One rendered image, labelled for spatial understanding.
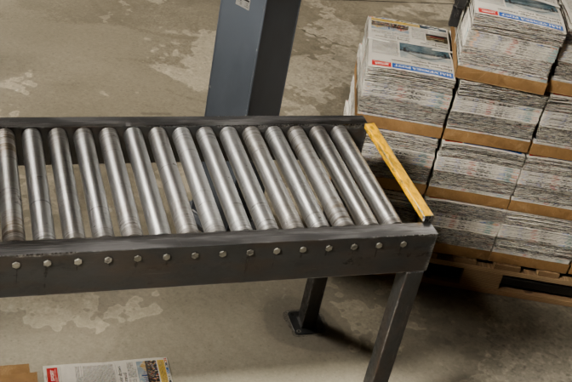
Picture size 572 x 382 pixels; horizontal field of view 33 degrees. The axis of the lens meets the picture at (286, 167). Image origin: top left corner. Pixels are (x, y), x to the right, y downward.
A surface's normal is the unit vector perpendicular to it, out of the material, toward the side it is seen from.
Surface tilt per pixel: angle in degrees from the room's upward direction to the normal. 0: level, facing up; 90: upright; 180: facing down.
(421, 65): 0
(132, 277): 90
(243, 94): 90
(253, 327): 0
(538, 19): 2
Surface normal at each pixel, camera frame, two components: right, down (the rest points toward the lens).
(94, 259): 0.28, 0.57
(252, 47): -0.64, 0.33
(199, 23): 0.17, -0.82
